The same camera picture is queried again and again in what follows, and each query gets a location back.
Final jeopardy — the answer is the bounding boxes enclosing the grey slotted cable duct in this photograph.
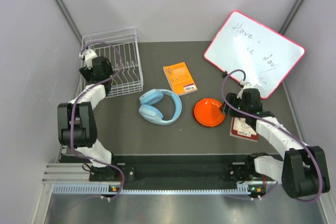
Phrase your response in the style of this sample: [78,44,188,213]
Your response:
[52,184,264,195]

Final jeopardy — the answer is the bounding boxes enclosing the white wire dish rack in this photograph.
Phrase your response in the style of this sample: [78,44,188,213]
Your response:
[82,27,143,98]

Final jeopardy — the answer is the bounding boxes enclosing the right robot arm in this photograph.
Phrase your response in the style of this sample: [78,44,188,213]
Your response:
[221,88,331,200]

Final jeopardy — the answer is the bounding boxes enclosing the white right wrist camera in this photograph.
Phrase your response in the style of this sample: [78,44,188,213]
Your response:
[236,79,262,99]

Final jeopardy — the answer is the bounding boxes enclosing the red floral plate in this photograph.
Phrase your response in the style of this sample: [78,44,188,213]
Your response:
[193,98,225,127]

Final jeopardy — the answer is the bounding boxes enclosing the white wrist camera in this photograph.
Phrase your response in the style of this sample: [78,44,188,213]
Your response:
[79,49,98,69]
[236,79,262,99]

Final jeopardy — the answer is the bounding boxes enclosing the light blue headphones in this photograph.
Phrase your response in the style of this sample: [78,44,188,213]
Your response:
[139,89,182,125]

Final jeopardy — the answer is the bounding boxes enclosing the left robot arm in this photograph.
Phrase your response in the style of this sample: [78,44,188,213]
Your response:
[57,56,119,180]

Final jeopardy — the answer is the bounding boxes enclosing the pink framed whiteboard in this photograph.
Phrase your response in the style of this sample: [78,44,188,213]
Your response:
[204,10,305,99]

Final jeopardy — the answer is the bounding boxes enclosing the red bordered book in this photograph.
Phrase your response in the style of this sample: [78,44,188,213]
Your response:
[229,118,259,142]

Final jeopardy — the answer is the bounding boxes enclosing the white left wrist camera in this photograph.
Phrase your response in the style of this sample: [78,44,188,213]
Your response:
[79,49,98,69]

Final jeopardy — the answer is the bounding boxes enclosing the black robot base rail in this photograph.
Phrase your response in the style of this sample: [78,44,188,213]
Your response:
[58,153,283,190]

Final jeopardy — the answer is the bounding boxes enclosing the orange paperback book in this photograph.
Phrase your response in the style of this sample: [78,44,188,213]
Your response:
[163,62,197,96]

